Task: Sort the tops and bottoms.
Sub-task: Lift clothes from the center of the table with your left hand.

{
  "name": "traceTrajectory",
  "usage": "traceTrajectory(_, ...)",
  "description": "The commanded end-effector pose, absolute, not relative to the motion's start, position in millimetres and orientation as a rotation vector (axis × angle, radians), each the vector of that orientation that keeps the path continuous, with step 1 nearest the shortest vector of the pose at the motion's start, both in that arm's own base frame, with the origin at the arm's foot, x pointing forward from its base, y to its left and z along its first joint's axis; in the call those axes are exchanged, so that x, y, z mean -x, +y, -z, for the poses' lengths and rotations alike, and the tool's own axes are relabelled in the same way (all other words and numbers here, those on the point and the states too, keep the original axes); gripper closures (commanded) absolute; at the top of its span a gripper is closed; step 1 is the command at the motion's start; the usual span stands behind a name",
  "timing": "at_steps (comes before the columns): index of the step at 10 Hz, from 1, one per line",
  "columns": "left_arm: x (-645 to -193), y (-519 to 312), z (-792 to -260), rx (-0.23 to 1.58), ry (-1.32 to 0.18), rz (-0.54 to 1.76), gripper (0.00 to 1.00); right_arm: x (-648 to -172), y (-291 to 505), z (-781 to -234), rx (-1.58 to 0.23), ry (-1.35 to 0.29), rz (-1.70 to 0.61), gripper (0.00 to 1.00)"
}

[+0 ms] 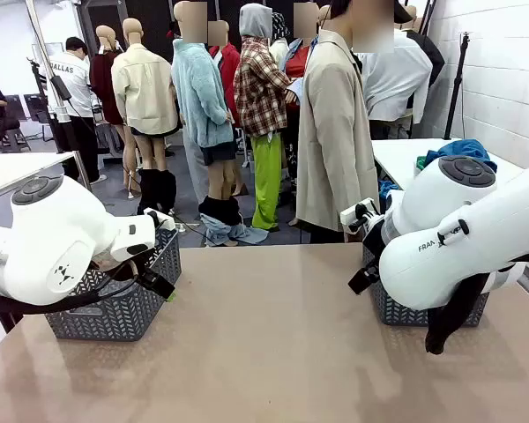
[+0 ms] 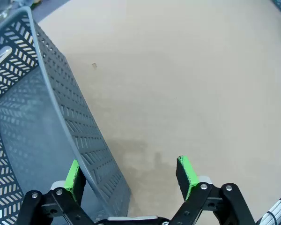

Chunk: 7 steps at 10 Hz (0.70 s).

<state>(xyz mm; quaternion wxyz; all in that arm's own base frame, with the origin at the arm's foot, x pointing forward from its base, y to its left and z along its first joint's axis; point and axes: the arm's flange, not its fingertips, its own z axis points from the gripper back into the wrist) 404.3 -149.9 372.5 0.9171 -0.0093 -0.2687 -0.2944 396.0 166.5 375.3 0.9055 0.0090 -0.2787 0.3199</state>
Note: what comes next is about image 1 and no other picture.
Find black stand legs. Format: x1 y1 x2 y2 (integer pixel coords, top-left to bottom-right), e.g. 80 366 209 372
418 0 438 34

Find black right arm cable sleeve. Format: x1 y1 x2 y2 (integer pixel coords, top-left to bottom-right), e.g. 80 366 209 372
424 253 529 356

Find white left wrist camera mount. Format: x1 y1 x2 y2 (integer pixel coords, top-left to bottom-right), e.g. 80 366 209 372
144 209 177 231

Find black left arm cable sleeve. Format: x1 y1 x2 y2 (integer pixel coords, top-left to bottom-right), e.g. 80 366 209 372
0 262 153 316

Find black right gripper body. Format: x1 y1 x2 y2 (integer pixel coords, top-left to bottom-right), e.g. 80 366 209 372
361 218 387 266

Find black monitor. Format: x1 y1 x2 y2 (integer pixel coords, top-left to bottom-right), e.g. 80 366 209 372
24 93 49 122

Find mannequin in cream jacket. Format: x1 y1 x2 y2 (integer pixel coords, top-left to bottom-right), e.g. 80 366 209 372
110 17 181 217

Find grey plastic lattice basket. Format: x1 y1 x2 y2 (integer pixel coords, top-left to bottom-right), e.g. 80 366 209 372
45 226 183 343
361 244 490 328

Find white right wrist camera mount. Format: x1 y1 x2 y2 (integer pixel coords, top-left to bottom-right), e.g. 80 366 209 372
340 197 383 234

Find mannequin in maroon top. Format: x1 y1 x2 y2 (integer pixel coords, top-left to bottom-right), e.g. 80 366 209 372
89 25 143 198

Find mannequin in plaid hooded shirt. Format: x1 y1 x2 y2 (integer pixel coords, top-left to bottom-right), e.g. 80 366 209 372
233 3 293 233

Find white table beside brick wall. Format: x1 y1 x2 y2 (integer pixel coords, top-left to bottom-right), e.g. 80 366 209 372
371 138 528 195

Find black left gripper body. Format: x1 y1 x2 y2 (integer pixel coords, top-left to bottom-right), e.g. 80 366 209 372
93 255 146 283

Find mannequin in red top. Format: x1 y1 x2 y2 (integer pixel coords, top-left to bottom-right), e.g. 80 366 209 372
207 19 243 129

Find blue denim jeans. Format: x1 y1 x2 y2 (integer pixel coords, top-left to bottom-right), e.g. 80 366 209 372
200 213 269 248

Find tall black tripod stand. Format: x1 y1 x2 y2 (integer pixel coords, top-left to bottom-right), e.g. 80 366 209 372
443 31 473 140

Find black box on pole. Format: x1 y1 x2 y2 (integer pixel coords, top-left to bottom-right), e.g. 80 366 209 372
50 75 74 100

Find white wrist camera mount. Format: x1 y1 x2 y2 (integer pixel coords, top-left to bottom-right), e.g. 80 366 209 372
340 197 383 234
144 209 177 231

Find black stool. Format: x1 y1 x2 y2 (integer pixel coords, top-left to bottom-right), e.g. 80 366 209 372
2 127 31 153

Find silver slanted pole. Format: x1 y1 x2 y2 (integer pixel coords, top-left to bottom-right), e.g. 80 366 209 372
25 0 93 191

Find mannequin in white shirt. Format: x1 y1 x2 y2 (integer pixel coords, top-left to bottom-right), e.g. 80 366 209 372
360 26 434 140

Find mannequin in blue shirt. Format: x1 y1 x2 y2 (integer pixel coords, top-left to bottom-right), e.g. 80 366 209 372
271 2 321 133

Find blue cloth pile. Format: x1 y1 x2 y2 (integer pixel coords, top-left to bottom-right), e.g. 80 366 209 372
377 179 401 202

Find thin black tripod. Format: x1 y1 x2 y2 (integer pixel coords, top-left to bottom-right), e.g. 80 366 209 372
26 56 63 153

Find black arm cable sleeve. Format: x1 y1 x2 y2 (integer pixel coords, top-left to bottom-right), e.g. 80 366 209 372
0 262 153 316
424 253 529 356

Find person in beige coat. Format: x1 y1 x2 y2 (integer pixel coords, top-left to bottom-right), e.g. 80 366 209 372
295 0 396 234

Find man in white Dallas shirt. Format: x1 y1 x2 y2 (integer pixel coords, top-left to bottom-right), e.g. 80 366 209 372
43 37 109 185

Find mannequin in pale blue fleece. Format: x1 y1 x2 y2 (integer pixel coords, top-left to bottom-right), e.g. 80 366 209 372
171 0 248 248

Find mannequin in black jacket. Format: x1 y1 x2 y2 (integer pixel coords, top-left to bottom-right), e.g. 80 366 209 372
407 4 445 89

